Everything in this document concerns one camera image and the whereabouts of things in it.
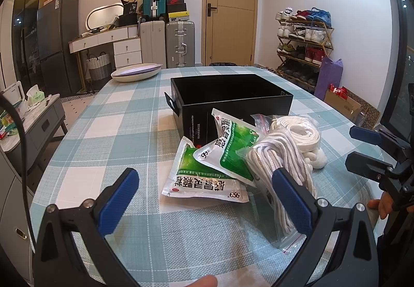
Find bag of cream webbing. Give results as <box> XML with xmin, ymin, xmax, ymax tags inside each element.
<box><xmin>251</xmin><ymin>114</ymin><xmax>321</xmax><ymax>154</ymax></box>

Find bag of striped rope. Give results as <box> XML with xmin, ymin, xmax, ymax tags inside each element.
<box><xmin>237</xmin><ymin>129</ymin><xmax>318</xmax><ymax>253</ymax></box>

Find green medicine pouch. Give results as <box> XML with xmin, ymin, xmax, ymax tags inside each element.
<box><xmin>193</xmin><ymin>108</ymin><xmax>262</xmax><ymax>187</ymax></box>
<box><xmin>161</xmin><ymin>137</ymin><xmax>249</xmax><ymax>203</ymax></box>

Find white plush toy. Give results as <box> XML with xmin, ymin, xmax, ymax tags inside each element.
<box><xmin>303</xmin><ymin>148</ymin><xmax>328</xmax><ymax>169</ymax></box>

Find person's right hand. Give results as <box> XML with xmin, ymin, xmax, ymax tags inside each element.
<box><xmin>367</xmin><ymin>192</ymin><xmax>394</xmax><ymax>220</ymax></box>

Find person's left hand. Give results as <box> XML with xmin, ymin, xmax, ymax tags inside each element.
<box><xmin>187</xmin><ymin>274</ymin><xmax>218</xmax><ymax>287</ymax></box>

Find cardboard box on floor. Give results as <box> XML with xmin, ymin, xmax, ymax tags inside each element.
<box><xmin>324</xmin><ymin>90</ymin><xmax>361</xmax><ymax>122</ymax></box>

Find purple bag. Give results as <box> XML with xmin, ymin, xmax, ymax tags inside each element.
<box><xmin>314</xmin><ymin>56</ymin><xmax>343</xmax><ymax>101</ymax></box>

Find shoe rack with shoes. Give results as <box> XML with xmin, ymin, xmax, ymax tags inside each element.
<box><xmin>275</xmin><ymin>7</ymin><xmax>334</xmax><ymax>94</ymax></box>

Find grey side cabinet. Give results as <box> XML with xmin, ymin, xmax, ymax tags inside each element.
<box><xmin>1</xmin><ymin>93</ymin><xmax>67</xmax><ymax>175</ymax></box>

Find black storage box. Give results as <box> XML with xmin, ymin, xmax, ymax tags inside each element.
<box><xmin>165</xmin><ymin>73</ymin><xmax>293</xmax><ymax>147</ymax></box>

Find tissue pack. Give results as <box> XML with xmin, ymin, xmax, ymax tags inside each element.
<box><xmin>26</xmin><ymin>84</ymin><xmax>45</xmax><ymax>107</ymax></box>

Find wooden door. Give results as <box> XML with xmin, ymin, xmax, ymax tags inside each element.
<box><xmin>202</xmin><ymin>0</ymin><xmax>258</xmax><ymax>65</ymax></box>

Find woven laundry basket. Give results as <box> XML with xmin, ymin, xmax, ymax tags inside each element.
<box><xmin>86</xmin><ymin>51</ymin><xmax>113</xmax><ymax>91</ymax></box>

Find silver suitcase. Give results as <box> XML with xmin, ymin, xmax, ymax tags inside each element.
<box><xmin>166</xmin><ymin>21</ymin><xmax>195</xmax><ymax>68</ymax></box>

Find white oval tray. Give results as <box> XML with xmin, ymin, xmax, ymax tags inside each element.
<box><xmin>111</xmin><ymin>63</ymin><xmax>162</xmax><ymax>83</ymax></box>

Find stack of shoe boxes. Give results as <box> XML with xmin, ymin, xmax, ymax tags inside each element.
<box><xmin>166</xmin><ymin>0</ymin><xmax>189</xmax><ymax>22</ymax></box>

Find beige suitcase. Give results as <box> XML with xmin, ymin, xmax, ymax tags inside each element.
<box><xmin>140</xmin><ymin>21</ymin><xmax>167</xmax><ymax>69</ymax></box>

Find white dresser desk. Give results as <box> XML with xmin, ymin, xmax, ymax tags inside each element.
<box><xmin>69</xmin><ymin>25</ymin><xmax>143</xmax><ymax>69</ymax></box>

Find dark refrigerator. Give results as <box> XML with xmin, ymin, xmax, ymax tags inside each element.
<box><xmin>37</xmin><ymin>0</ymin><xmax>82</xmax><ymax>97</ymax></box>

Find oval mirror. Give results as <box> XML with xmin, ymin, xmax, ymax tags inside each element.
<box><xmin>85</xmin><ymin>2</ymin><xmax>123</xmax><ymax>31</ymax></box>

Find black handbag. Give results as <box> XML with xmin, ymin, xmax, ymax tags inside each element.
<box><xmin>119</xmin><ymin>0</ymin><xmax>138</xmax><ymax>26</ymax></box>

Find black glass cabinet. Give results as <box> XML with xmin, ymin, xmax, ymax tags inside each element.
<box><xmin>11</xmin><ymin>0</ymin><xmax>47</xmax><ymax>91</ymax></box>

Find black camera cable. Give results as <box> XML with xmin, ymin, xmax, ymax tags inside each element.
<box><xmin>0</xmin><ymin>92</ymin><xmax>37</xmax><ymax>252</ymax></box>

